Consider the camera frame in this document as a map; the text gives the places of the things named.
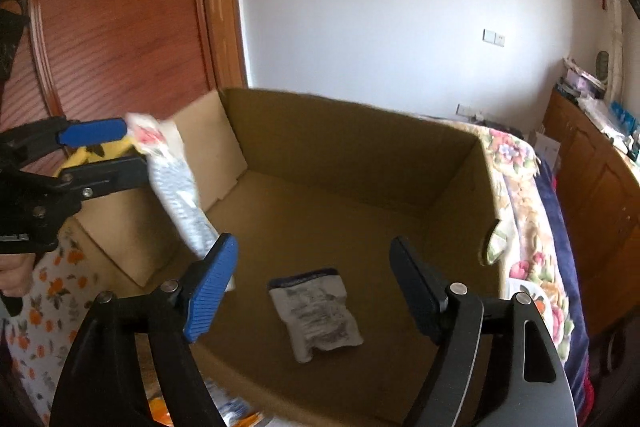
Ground patterned curtain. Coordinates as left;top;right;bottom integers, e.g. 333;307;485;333
597;0;632;104

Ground blue box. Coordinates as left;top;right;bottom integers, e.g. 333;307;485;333
611;102;639;136

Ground white blue snack packet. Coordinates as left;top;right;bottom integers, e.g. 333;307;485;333
202;377;274;427

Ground person's left hand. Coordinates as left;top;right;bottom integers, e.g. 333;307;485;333
0;253;37;299

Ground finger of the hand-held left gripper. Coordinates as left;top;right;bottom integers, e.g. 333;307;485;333
0;117;130;160
30;155;152;218

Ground orange snack packet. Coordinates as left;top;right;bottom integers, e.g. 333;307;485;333
147;394;177;427

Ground white grey printed snack packet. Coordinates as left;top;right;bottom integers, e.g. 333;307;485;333
267;267;364;364

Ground pile of small boxes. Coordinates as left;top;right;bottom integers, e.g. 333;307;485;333
556;56;609;100

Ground wooden wardrobe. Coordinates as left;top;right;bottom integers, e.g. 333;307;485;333
10;0;249;134

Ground wooden cabinet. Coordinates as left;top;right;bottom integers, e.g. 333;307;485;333
542;87;640;339

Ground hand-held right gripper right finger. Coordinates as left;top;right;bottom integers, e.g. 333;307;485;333
389;235;581;427

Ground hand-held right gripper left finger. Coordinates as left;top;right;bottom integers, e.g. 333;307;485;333
50;233;239;427

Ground yellow plush toy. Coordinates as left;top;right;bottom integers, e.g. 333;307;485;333
54;141;147;178

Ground floral blanket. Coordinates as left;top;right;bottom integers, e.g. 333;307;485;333
450;117;576;368

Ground dark blue blanket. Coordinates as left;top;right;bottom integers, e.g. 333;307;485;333
536;157;597;410

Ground cardboard box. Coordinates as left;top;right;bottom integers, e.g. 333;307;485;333
75;87;507;427

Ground orange fruit print sheet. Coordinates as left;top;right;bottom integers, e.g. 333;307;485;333
0;217;168;427

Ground white snack packet pink print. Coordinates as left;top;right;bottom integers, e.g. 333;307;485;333
125;112;238;293

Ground clear plastic bag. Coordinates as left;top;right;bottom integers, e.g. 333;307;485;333
577;96;627;138

